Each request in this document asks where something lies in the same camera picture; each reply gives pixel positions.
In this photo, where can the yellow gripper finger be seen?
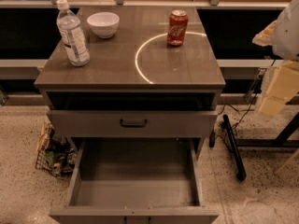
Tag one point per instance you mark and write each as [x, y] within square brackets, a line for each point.
[283, 86]
[265, 37]

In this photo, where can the red coke can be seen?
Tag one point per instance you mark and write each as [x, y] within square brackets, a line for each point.
[178, 22]

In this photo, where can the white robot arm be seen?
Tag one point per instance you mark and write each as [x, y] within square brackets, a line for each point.
[283, 36]

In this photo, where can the black stand leg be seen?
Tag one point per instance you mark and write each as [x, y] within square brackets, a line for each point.
[241, 173]

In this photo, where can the grey drawer cabinet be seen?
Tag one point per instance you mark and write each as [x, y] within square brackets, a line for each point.
[136, 70]

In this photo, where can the white ceramic bowl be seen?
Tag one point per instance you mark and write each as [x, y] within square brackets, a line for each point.
[104, 24]

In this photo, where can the open bottom drawer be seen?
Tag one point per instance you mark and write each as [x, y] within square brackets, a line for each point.
[135, 181]

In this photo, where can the clear plastic water bottle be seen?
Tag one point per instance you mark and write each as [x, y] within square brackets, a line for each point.
[72, 34]

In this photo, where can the closed middle drawer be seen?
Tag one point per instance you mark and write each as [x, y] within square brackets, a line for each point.
[142, 124]

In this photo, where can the wire basket of snacks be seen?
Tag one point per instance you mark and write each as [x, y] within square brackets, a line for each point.
[55, 155]

